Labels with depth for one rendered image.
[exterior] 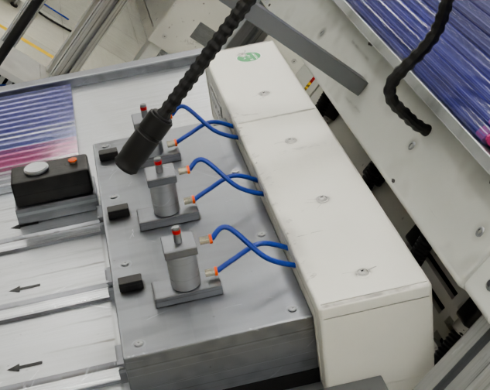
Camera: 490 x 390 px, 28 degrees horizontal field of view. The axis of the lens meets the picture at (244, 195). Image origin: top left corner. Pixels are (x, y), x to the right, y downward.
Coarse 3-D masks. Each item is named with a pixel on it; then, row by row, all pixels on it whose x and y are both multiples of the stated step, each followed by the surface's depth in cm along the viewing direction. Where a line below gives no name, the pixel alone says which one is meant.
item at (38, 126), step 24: (24, 96) 120; (48, 96) 119; (72, 96) 119; (0, 120) 115; (24, 120) 114; (48, 120) 113; (72, 120) 112; (0, 144) 109; (24, 144) 108; (48, 144) 107; (72, 144) 107; (0, 168) 104; (0, 192) 101
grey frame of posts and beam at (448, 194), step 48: (288, 0) 109; (336, 48) 94; (336, 96) 89; (384, 96) 82; (384, 144) 79; (432, 144) 73; (432, 192) 70; (480, 192) 66; (432, 240) 68; (480, 240) 64; (480, 288) 62; (480, 336) 64; (432, 384) 65; (480, 384) 62
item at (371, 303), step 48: (240, 48) 106; (240, 96) 96; (288, 96) 94; (240, 144) 89; (288, 144) 86; (336, 144) 84; (288, 192) 78; (336, 192) 77; (288, 240) 72; (336, 240) 72; (384, 240) 71; (336, 288) 66; (384, 288) 66; (336, 336) 66; (384, 336) 67; (432, 336) 68; (336, 384) 68
